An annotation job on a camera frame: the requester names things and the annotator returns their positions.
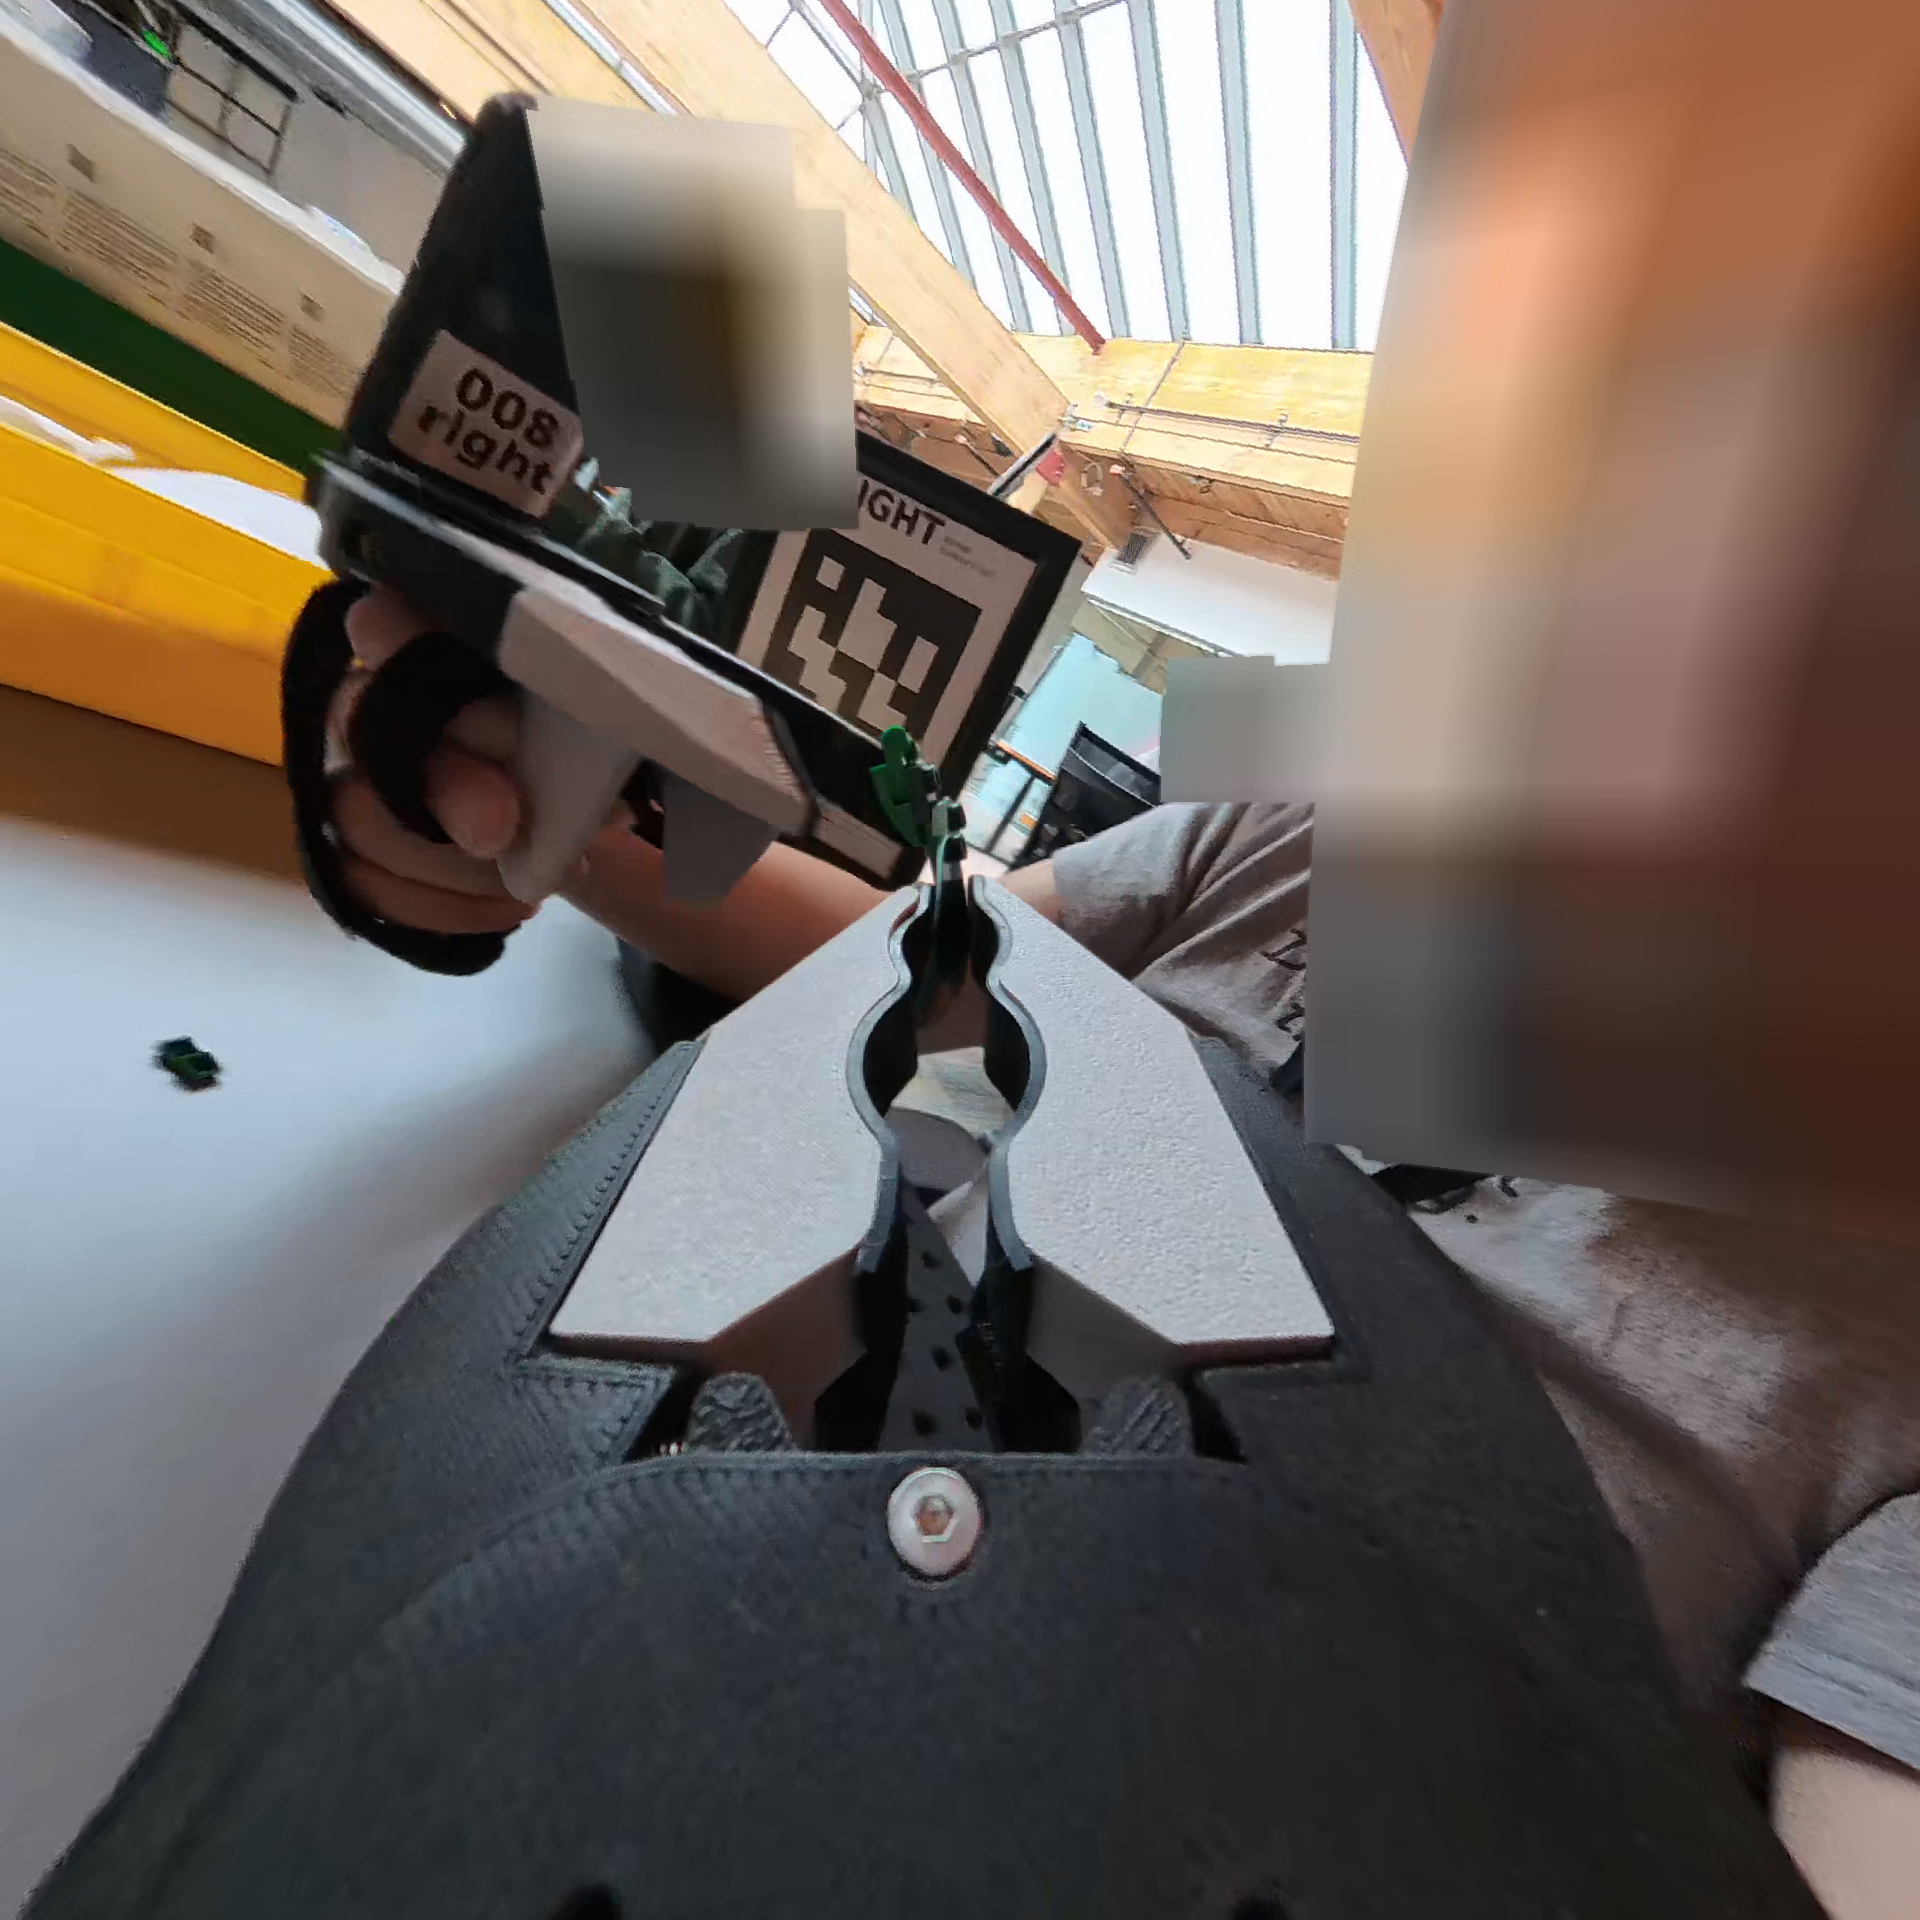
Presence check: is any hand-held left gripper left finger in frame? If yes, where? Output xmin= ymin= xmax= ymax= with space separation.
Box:
xmin=546 ymin=885 xmax=935 ymax=1412

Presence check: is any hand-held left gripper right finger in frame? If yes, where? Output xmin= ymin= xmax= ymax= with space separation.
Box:
xmin=968 ymin=878 xmax=1338 ymax=1412

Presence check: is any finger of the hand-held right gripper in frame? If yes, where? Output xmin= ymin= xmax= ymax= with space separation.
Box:
xmin=504 ymin=577 xmax=940 ymax=906

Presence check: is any bright green lego leaf piece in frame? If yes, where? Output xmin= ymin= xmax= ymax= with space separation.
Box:
xmin=867 ymin=725 xmax=928 ymax=846

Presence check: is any person's right forearm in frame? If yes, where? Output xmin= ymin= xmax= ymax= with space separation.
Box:
xmin=576 ymin=817 xmax=940 ymax=1052

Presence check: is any person's left forearm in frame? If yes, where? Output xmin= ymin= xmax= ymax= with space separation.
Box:
xmin=1767 ymin=1740 xmax=1920 ymax=1920

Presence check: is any person's right hand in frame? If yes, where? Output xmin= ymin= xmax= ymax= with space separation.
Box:
xmin=322 ymin=591 xmax=530 ymax=939

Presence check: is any white cardboard box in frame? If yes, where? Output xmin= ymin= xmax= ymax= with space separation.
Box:
xmin=0 ymin=22 xmax=459 ymax=429

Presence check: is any black chair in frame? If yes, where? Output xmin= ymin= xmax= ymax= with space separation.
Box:
xmin=1050 ymin=719 xmax=1165 ymax=863

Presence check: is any yellow plastic bin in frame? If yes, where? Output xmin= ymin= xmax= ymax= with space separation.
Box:
xmin=0 ymin=323 xmax=346 ymax=725

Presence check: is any red ceiling pipe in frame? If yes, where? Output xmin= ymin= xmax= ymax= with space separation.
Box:
xmin=817 ymin=0 xmax=1106 ymax=350

